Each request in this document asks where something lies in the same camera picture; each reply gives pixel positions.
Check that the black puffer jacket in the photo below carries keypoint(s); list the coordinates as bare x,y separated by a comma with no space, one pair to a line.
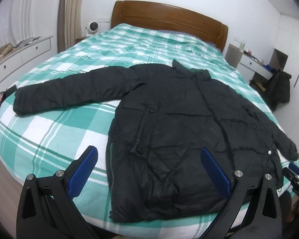
169,129

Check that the grey bedside cabinet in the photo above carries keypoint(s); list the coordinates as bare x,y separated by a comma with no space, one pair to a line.
234,54

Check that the white wardrobe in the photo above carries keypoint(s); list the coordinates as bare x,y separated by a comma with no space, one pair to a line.
296,54

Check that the white sheer curtain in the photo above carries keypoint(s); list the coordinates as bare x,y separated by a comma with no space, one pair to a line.
20,12

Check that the white desk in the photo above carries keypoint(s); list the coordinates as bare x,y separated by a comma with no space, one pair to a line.
254,64

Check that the beige cloth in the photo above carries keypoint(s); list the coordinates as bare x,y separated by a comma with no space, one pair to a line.
1,53

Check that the blue cloth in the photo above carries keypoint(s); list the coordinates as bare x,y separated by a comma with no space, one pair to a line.
269,68

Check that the grey papers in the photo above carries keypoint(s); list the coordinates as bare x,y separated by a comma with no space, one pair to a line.
27,41

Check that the white long dresser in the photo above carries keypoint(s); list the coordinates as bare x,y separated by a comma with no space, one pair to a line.
22,54

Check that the dark hanging coat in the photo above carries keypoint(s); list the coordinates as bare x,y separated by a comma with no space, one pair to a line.
279,89

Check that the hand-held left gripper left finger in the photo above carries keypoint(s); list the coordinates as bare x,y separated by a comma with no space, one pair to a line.
82,171

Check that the green white plaid bed blanket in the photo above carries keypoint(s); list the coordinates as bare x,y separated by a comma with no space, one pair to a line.
64,129

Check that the clear plastic bottle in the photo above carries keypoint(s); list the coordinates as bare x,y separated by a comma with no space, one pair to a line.
242,46

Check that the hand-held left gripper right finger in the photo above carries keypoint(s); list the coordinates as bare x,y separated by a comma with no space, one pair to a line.
215,171

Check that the wooden chair seat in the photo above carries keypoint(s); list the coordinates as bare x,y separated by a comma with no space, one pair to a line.
258,84

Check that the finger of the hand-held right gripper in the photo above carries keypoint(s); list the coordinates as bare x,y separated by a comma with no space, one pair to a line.
293,166

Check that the beige curtain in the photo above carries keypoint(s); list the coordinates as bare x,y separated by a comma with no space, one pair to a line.
64,17

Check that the small white round fan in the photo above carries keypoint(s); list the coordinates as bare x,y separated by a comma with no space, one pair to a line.
92,27

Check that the wooden headboard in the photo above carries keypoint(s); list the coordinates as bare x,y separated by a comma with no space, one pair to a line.
169,17

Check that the wooden nightstand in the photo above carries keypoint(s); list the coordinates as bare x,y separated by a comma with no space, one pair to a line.
81,39

